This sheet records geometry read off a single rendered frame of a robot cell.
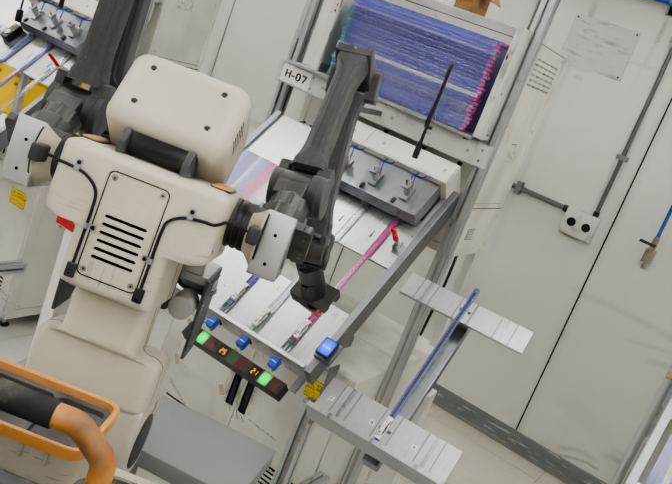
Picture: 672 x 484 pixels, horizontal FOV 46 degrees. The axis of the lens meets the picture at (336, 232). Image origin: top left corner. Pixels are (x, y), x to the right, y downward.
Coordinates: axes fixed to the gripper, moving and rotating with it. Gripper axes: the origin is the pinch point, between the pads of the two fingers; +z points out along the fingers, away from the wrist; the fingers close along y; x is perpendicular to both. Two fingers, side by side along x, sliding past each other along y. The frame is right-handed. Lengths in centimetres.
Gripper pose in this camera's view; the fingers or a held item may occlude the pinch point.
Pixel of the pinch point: (319, 313)
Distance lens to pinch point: 188.7
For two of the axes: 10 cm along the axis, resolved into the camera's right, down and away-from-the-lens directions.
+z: 1.0, 6.4, 7.6
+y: -8.0, -4.0, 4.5
